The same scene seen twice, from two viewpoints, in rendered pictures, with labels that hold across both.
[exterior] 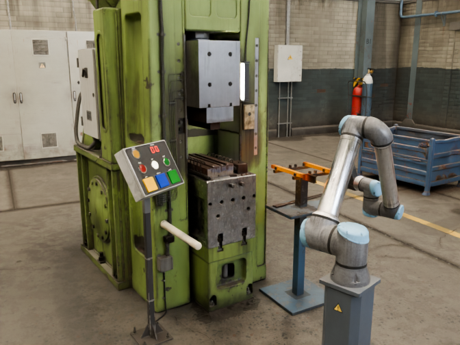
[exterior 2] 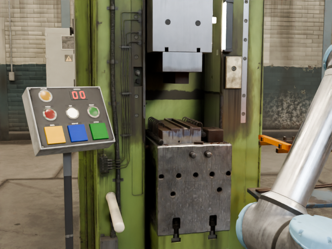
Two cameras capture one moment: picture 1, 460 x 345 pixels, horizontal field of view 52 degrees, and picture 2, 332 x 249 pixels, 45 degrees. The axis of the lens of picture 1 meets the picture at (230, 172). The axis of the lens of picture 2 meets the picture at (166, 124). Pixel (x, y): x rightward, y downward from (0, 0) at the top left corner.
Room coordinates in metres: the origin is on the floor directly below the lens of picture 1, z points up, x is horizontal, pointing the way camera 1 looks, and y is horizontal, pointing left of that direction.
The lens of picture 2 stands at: (1.06, -0.58, 1.24)
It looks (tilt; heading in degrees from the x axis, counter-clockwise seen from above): 7 degrees down; 21
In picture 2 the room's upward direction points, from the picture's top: straight up
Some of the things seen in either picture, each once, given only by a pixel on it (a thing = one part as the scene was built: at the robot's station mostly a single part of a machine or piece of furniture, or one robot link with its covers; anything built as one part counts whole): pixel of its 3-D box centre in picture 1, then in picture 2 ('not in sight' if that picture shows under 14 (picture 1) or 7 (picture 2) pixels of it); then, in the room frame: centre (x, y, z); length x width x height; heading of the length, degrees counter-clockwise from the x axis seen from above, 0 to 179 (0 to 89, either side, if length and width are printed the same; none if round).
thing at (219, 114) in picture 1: (202, 111); (172, 63); (3.11, 0.18, 1.32); 0.42 x 0.20 x 0.10; 34
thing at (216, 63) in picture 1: (208, 73); (180, 16); (3.13, 0.14, 1.56); 0.42 x 0.39 x 0.40; 34
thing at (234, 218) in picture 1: (210, 200); (181, 176); (3.15, 0.14, 0.69); 0.56 x 0.38 x 0.45; 34
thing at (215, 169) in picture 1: (203, 164); (172, 129); (3.11, 0.18, 0.96); 0.42 x 0.20 x 0.09; 34
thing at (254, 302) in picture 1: (224, 307); not in sight; (2.89, 0.04, 0.01); 0.58 x 0.39 x 0.01; 124
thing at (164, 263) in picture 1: (164, 263); (108, 245); (2.83, 0.43, 0.36); 0.09 x 0.07 x 0.12; 124
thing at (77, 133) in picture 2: (161, 181); (77, 133); (2.49, 0.37, 1.01); 0.07 x 0.05 x 0.07; 149
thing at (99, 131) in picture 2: (172, 176); (98, 131); (2.57, 0.32, 1.01); 0.07 x 0.05 x 0.07; 149
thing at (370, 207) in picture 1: (372, 206); not in sight; (2.67, -0.85, 0.80); 0.12 x 0.09 x 0.12; 49
